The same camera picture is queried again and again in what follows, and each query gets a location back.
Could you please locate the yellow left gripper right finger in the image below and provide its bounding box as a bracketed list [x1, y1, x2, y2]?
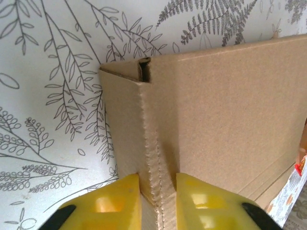
[176, 172, 283, 230]

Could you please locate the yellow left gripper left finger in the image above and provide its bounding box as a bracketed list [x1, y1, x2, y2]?
[39, 172, 142, 230]

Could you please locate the brown cardboard box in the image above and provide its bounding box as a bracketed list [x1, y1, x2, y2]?
[98, 34, 307, 230]

